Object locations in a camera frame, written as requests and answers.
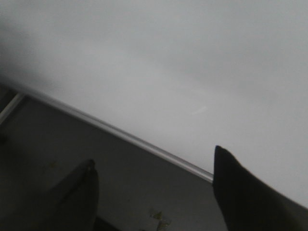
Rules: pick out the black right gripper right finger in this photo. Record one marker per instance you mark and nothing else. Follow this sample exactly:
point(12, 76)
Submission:
point(248, 204)

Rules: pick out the metal table leg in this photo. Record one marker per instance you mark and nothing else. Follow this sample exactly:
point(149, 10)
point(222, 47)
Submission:
point(10, 107)

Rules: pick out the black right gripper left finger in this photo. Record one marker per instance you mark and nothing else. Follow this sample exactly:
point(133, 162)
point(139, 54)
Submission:
point(71, 205)

